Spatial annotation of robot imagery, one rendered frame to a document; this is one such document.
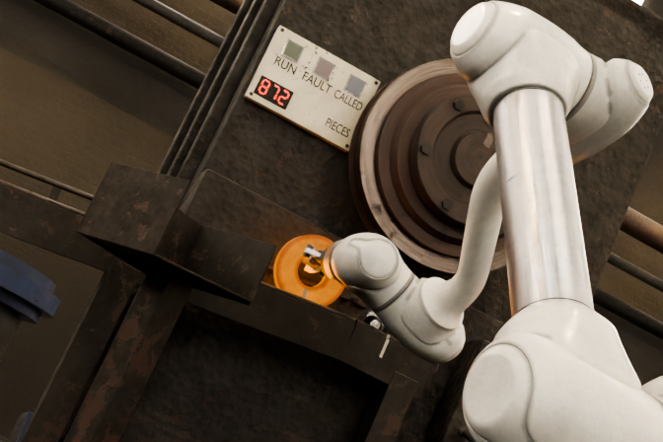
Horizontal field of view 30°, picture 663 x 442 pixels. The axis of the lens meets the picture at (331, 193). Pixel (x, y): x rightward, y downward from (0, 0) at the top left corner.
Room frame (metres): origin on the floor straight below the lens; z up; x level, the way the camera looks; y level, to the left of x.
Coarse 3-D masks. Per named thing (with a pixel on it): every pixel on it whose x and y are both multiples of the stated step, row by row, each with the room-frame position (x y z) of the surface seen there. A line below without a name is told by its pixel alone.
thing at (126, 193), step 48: (96, 192) 2.13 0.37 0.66; (144, 192) 2.06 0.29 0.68; (96, 240) 2.15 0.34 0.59; (144, 240) 2.02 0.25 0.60; (192, 240) 2.32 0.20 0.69; (240, 240) 2.25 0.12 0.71; (144, 288) 2.17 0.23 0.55; (240, 288) 2.22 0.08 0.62; (144, 336) 2.14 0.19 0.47; (96, 384) 2.17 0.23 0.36; (144, 384) 2.18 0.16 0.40; (96, 432) 2.14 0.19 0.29
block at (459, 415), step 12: (468, 348) 2.64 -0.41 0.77; (480, 348) 2.59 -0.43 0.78; (468, 360) 2.61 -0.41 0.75; (456, 372) 2.65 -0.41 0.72; (456, 384) 2.62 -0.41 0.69; (444, 396) 2.66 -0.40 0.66; (456, 396) 2.60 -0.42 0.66; (444, 408) 2.63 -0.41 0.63; (456, 408) 2.59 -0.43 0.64; (432, 420) 2.67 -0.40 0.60; (444, 420) 2.61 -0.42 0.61; (456, 420) 2.59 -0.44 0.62; (432, 432) 2.64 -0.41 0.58; (444, 432) 2.59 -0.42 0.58; (456, 432) 2.59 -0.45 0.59
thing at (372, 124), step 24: (408, 72) 2.50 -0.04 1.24; (432, 72) 2.51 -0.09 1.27; (456, 72) 2.52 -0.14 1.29; (384, 96) 2.49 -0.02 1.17; (360, 144) 2.49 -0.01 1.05; (360, 168) 2.50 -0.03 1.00; (360, 192) 2.55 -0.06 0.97; (384, 216) 2.52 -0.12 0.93; (408, 240) 2.53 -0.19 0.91; (432, 264) 2.55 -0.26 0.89; (456, 264) 2.56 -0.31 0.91; (504, 264) 2.59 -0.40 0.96
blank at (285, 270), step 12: (300, 240) 2.50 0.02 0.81; (312, 240) 2.50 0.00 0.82; (324, 240) 2.51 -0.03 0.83; (288, 252) 2.50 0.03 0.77; (300, 252) 2.50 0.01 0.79; (276, 264) 2.50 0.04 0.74; (288, 264) 2.50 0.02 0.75; (276, 276) 2.50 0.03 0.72; (288, 276) 2.50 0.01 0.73; (324, 276) 2.54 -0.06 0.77; (288, 288) 2.51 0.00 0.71; (300, 288) 2.51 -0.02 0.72; (312, 288) 2.52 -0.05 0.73; (324, 288) 2.52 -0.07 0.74; (336, 288) 2.53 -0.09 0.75; (312, 300) 2.52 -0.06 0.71; (324, 300) 2.52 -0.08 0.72
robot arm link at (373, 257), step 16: (352, 240) 2.17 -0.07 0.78; (368, 240) 2.13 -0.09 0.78; (384, 240) 2.13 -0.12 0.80; (336, 256) 2.20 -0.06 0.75; (352, 256) 2.14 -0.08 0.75; (368, 256) 2.12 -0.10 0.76; (384, 256) 2.12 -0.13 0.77; (400, 256) 2.15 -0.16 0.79; (336, 272) 2.22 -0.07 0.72; (352, 272) 2.15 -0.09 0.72; (368, 272) 2.13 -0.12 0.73; (384, 272) 2.13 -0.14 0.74; (400, 272) 2.18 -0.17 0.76; (352, 288) 2.20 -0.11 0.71; (368, 288) 2.17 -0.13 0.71; (384, 288) 2.18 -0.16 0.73; (400, 288) 2.18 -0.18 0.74; (368, 304) 2.22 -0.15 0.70; (384, 304) 2.20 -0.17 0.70
